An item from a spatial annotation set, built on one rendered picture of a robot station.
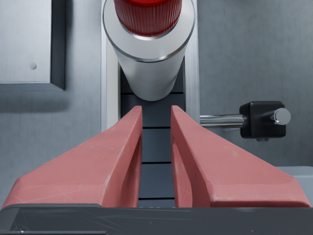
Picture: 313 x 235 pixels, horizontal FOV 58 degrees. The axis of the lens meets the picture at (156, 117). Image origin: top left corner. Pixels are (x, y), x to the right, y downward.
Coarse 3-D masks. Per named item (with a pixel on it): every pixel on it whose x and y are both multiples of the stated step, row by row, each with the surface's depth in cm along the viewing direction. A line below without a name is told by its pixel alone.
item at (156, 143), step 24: (120, 72) 32; (168, 96) 31; (144, 120) 31; (168, 120) 31; (144, 144) 31; (168, 144) 31; (144, 168) 31; (168, 168) 31; (144, 192) 31; (168, 192) 31
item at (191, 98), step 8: (192, 0) 24; (192, 40) 24; (192, 48) 24; (184, 56) 24; (192, 56) 23; (184, 64) 23; (192, 64) 23; (184, 72) 23; (192, 72) 23; (184, 80) 23; (192, 80) 23; (184, 88) 24; (192, 88) 23; (184, 96) 24; (192, 96) 23; (184, 104) 24; (192, 104) 23; (192, 112) 23
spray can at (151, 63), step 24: (120, 0) 12; (144, 0) 11; (168, 0) 11; (120, 24) 15; (144, 24) 13; (168, 24) 14; (192, 24) 16; (120, 48) 15; (144, 48) 15; (168, 48) 15; (144, 72) 18; (168, 72) 19; (144, 96) 28
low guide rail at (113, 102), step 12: (108, 48) 28; (108, 60) 28; (108, 72) 28; (108, 84) 28; (120, 84) 30; (108, 96) 28; (120, 96) 30; (108, 108) 28; (120, 108) 30; (108, 120) 28
